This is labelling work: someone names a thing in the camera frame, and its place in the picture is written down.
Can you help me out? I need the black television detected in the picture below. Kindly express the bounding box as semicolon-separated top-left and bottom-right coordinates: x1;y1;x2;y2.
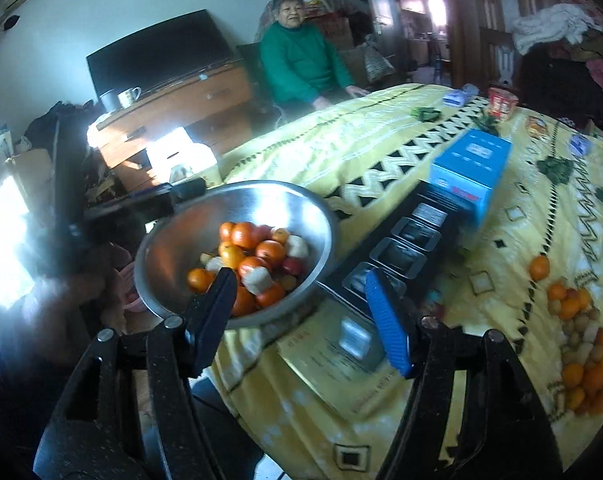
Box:
85;9;235;97

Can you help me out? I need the small colourful packet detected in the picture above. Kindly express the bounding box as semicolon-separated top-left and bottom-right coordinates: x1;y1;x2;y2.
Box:
421;287;450;319

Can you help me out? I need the steel bowl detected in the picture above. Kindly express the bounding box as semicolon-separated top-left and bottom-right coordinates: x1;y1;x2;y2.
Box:
134;180;339;330

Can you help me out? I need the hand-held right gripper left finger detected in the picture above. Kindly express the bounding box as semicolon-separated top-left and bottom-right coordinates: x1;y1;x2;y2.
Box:
34;267;238;480

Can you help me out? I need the heap of oranges and apples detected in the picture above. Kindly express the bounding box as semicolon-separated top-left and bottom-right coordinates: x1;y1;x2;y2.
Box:
187;221;309;317

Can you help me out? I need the small metal tin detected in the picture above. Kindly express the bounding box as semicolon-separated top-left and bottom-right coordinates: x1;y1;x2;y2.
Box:
339;317;386;372

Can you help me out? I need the wooden chair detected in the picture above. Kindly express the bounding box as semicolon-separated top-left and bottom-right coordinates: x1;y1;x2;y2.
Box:
479;27;515;87

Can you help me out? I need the pile of oranges and kiwis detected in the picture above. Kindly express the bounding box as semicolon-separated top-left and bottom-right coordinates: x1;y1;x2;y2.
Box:
529;255;603;417

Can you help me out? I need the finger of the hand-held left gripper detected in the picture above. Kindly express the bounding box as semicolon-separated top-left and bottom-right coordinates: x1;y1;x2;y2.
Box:
84;177;207;223

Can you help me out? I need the wooden dresser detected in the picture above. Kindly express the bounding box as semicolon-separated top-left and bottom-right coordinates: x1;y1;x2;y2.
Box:
95;60;256;188

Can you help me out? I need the pile of clothes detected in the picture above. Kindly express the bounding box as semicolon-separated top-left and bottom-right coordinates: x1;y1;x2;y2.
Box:
510;0;603;128

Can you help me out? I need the dark door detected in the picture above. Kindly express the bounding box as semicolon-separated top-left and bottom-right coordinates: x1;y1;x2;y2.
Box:
369;0;401;57

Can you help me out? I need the red snack box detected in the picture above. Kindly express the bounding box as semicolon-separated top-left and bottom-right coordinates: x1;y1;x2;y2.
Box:
486;87;520;121

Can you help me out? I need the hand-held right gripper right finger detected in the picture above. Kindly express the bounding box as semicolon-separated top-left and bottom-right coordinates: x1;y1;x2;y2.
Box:
365;269;565;480

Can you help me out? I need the black compartment tray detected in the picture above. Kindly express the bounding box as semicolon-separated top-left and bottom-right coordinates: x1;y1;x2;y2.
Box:
326;180;465;321

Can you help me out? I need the orange snack packet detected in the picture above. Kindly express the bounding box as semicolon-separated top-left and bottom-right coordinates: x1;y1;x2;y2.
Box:
526;116;553;139

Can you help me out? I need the blue cardboard box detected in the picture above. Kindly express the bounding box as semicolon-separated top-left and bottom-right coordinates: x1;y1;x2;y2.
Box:
429;129;513;227

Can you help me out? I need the woven sack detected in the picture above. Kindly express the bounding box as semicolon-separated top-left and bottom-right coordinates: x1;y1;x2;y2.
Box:
364;42;398;84

